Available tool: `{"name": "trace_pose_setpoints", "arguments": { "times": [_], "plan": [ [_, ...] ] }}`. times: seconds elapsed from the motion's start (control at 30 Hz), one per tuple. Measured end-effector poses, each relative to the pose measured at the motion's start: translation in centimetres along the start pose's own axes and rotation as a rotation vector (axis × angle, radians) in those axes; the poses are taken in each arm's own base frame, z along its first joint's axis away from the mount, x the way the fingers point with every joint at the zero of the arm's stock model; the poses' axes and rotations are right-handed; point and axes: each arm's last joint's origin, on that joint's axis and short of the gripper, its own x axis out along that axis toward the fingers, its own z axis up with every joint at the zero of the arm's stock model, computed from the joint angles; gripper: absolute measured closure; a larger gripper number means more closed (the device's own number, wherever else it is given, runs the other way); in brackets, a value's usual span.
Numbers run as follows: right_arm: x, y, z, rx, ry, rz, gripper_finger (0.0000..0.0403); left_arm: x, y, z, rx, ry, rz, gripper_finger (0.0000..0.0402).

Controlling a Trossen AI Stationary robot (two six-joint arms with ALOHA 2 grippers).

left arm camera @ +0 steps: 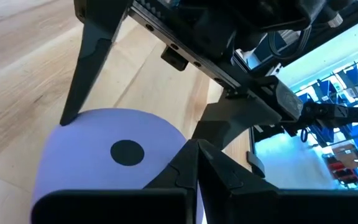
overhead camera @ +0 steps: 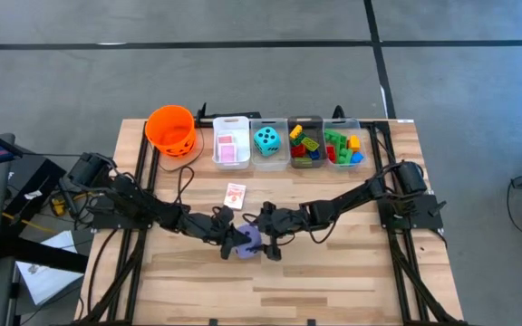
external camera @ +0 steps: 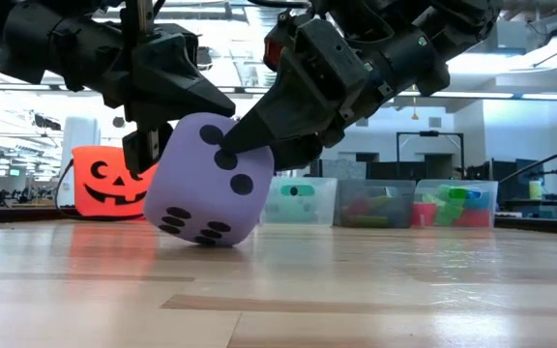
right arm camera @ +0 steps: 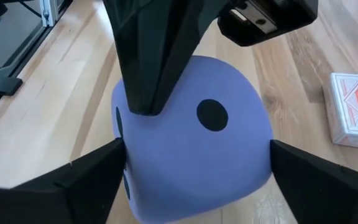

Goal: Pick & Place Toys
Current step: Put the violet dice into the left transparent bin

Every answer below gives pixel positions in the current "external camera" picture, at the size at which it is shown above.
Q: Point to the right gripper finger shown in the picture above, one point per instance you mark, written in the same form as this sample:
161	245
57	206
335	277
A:
295	154
288	116

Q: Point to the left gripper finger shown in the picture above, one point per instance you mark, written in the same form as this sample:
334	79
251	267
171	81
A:
143	150
172	82

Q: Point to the purple foam die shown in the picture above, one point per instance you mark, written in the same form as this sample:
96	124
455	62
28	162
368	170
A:
196	193

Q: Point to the light green studded plate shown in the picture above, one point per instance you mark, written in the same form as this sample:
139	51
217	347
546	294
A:
387	204

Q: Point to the red two-stud block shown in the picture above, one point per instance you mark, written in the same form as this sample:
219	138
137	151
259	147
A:
423	215

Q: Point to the red plastic block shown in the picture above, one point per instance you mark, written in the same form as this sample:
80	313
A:
476	220

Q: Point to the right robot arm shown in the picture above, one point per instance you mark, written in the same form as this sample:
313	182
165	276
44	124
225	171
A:
404	53

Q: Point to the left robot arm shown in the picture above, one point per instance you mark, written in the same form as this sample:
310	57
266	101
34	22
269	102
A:
27	43

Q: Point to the clear plastic bin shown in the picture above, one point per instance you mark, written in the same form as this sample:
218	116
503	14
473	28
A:
492	193
327	208

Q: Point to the white pillar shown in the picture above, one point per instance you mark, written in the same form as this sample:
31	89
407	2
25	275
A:
81	140

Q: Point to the orange pumpkin bucket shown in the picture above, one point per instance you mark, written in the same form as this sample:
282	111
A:
85	203

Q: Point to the red small toy brick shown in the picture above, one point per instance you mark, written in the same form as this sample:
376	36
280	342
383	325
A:
360	207

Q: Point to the grey tinted plastic bin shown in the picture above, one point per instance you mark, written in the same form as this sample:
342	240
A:
404	188

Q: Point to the green exit sign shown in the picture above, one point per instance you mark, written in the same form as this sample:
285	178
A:
15	172

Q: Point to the black diagonal rod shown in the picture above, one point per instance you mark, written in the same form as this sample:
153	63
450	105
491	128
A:
549	157

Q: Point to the yellow-green bottle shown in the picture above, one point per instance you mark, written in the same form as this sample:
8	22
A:
535	191

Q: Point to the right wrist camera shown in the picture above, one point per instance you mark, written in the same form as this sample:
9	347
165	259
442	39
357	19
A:
283	34

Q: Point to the black stand frame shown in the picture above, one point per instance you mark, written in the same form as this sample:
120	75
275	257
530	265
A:
428	133

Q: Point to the ceiling light rail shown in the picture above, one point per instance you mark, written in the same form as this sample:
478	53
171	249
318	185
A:
477	95

